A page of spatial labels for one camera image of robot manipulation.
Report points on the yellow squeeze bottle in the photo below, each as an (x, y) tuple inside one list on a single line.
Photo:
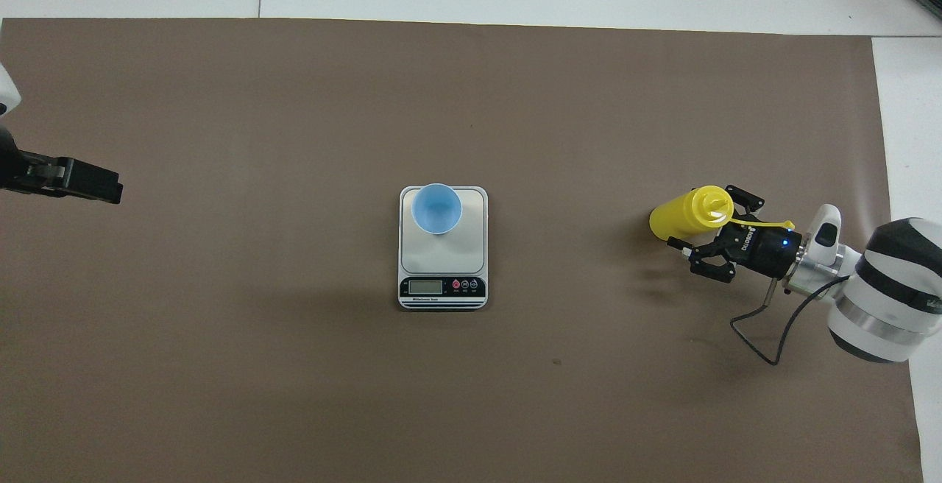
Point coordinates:
[(681, 218)]

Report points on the brown paper mat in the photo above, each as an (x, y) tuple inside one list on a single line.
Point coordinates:
[(294, 395)]

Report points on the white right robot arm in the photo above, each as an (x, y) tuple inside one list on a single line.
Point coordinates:
[(890, 284)]

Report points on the silver digital kitchen scale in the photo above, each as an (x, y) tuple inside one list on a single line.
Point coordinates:
[(449, 262)]

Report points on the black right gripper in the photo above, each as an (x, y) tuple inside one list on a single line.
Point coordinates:
[(765, 247)]

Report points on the light blue plastic cup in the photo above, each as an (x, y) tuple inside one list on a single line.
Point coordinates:
[(436, 207)]

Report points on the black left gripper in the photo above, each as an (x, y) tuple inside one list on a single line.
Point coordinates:
[(7, 159)]

